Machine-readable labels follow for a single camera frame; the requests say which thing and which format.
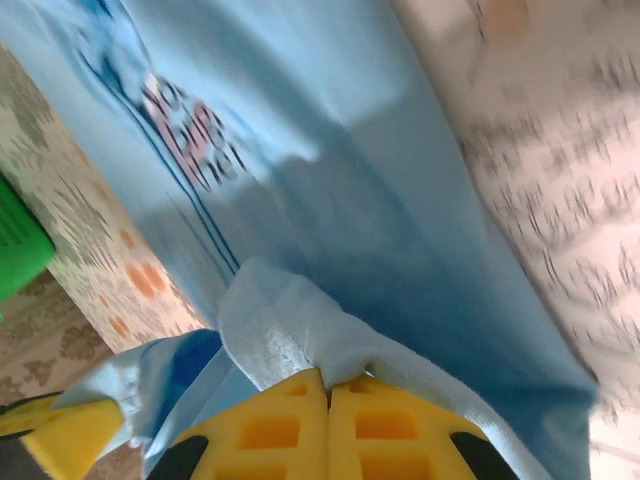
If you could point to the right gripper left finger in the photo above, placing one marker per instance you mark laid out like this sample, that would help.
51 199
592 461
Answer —
280 440

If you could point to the green plastic basket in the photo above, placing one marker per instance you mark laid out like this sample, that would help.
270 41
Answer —
20 240

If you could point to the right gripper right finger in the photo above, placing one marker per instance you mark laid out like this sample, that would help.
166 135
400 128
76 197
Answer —
390 440

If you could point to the light blue t-shirt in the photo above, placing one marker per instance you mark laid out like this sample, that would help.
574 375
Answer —
350 200

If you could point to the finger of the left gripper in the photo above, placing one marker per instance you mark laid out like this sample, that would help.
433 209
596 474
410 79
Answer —
65 422

